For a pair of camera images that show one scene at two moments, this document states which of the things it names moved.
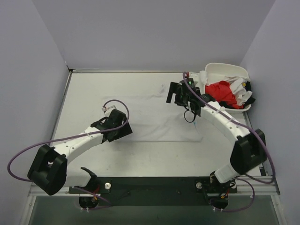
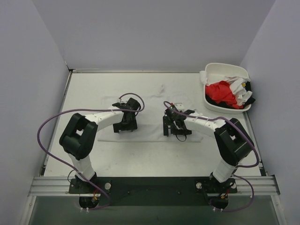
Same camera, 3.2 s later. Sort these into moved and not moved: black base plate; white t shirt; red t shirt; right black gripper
Moved: right black gripper
Not moved: white t shirt; red t shirt; black base plate
